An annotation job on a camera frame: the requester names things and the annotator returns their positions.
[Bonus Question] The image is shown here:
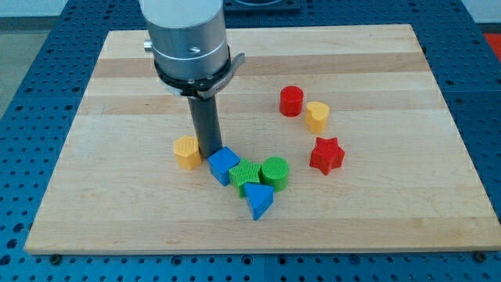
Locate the black clamp ring mount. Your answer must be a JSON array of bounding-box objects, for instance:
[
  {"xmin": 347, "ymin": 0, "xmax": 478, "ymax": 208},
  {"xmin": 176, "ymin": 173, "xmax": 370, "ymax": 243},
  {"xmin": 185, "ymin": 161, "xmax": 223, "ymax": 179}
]
[{"xmin": 153, "ymin": 45, "xmax": 246, "ymax": 99}]

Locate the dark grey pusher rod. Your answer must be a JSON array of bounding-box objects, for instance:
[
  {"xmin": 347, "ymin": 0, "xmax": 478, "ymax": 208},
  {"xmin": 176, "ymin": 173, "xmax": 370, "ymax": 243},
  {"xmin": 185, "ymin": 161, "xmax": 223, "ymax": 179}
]
[{"xmin": 188, "ymin": 97, "xmax": 222, "ymax": 158}]

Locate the yellow hexagon block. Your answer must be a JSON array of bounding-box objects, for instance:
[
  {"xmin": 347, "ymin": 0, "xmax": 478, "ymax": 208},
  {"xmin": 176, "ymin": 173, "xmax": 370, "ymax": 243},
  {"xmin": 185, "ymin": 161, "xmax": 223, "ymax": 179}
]
[{"xmin": 174, "ymin": 136, "xmax": 202, "ymax": 170}]

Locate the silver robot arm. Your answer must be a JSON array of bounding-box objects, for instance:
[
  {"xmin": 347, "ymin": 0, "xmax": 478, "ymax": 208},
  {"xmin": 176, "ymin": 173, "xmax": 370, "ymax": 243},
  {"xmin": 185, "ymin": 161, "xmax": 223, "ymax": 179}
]
[{"xmin": 139, "ymin": 0, "xmax": 245, "ymax": 158}]

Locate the green star block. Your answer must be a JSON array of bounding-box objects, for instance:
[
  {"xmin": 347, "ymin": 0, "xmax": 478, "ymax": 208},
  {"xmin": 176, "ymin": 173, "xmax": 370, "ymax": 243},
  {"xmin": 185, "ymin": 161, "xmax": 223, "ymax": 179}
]
[{"xmin": 229, "ymin": 157, "xmax": 261, "ymax": 198}]

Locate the red star block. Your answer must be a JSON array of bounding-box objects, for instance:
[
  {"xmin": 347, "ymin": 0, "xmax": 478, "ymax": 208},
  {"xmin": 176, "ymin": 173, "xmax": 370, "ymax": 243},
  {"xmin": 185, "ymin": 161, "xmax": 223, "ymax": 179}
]
[{"xmin": 309, "ymin": 137, "xmax": 345, "ymax": 175}]

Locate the blue cube block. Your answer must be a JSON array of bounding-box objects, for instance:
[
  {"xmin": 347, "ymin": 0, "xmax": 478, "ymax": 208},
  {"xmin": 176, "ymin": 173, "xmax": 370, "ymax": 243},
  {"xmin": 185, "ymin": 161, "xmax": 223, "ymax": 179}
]
[{"xmin": 207, "ymin": 146, "xmax": 240, "ymax": 186}]

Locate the red cylinder block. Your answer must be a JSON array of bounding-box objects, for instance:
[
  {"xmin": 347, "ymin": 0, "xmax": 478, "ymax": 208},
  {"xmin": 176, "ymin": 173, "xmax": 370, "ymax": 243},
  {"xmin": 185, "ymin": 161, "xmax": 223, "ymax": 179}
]
[{"xmin": 279, "ymin": 85, "xmax": 304, "ymax": 117}]

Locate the green cylinder block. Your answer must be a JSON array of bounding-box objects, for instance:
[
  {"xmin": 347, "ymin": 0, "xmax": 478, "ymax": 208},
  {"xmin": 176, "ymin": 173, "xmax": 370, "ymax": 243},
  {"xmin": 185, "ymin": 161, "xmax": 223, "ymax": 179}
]
[{"xmin": 261, "ymin": 156, "xmax": 290, "ymax": 192}]

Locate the blue triangle block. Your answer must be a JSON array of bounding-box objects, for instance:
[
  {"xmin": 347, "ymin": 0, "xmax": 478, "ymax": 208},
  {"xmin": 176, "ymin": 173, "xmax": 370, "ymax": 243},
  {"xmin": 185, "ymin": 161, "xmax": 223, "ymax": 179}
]
[{"xmin": 244, "ymin": 183, "xmax": 274, "ymax": 221}]

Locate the yellow heart block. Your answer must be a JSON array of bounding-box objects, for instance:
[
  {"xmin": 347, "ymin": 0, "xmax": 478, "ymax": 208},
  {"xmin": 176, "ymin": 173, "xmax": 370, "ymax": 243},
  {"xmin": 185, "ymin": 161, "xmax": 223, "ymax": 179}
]
[{"xmin": 305, "ymin": 101, "xmax": 330, "ymax": 134}]

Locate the wooden board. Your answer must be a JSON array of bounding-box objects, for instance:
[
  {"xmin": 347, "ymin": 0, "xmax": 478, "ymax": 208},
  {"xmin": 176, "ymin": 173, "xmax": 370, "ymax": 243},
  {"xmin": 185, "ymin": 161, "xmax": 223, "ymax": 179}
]
[{"xmin": 24, "ymin": 24, "xmax": 500, "ymax": 255}]

